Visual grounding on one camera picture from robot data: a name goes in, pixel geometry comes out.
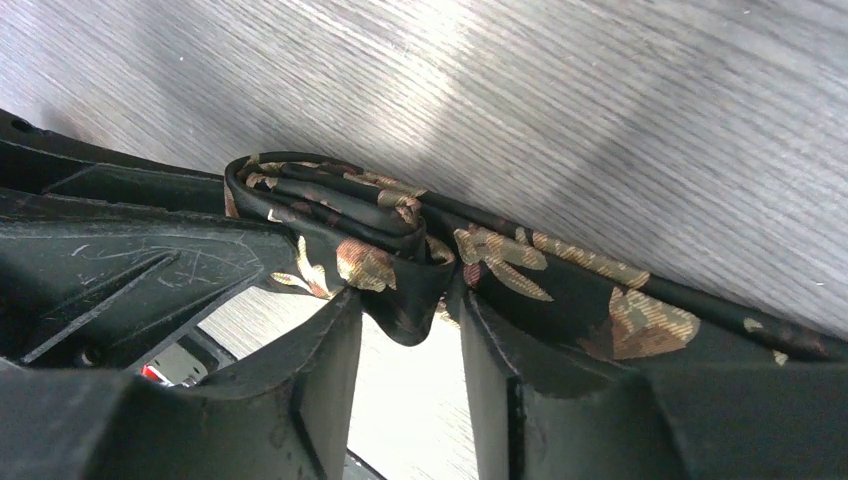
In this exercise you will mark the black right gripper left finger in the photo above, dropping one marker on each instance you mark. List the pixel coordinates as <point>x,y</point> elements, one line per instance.
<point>282,412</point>

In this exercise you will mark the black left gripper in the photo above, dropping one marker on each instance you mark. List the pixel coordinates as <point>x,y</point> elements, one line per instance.
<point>107,258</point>

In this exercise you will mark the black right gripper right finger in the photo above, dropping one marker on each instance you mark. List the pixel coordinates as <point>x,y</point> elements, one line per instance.
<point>540,412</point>

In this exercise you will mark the black gold floral tie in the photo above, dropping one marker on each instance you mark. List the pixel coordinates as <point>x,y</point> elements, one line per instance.
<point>409,250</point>

